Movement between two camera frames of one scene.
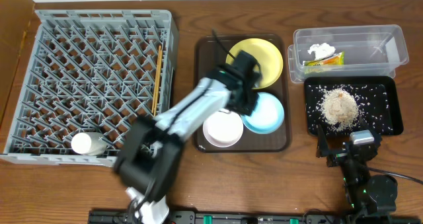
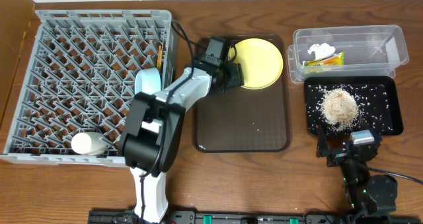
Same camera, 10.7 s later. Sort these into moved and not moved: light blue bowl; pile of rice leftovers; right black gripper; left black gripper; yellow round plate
Moved: light blue bowl; left black gripper
Not moved: pile of rice leftovers; right black gripper; yellow round plate
